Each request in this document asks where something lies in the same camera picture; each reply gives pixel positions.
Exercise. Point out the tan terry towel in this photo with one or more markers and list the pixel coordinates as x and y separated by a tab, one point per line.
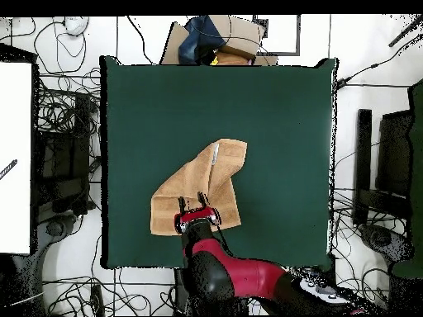
198	178

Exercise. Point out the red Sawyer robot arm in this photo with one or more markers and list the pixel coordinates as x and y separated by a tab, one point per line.
251	277

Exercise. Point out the white flat panel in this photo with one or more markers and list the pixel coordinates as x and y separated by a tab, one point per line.
15	148

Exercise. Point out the dark green table cloth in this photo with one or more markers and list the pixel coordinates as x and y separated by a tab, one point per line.
148	115

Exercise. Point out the black power strip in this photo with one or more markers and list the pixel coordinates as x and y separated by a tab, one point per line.
96	299

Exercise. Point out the black equipment rack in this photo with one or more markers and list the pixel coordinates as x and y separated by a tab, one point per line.
62	158

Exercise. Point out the grey stand foot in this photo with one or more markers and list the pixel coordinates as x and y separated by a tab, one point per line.
56	228
383	239

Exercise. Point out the orange garment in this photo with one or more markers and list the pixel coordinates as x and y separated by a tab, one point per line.
231	59

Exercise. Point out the dark blue garment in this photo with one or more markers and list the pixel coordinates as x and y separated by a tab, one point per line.
200	39

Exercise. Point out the black upright bar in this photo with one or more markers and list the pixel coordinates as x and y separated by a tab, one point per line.
363	165

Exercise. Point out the brown cardboard box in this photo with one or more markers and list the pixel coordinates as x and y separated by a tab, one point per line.
238	33

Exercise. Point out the striped black rod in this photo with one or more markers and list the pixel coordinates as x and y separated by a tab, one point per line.
8	168

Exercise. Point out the black chair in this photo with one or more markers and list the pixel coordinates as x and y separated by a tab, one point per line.
395	152

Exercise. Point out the person's foot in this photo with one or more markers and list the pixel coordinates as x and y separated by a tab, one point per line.
76	25

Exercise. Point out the thin black rod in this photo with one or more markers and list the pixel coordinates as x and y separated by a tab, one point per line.
406	31

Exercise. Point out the black square frame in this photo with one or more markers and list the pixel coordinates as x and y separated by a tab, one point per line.
281	53

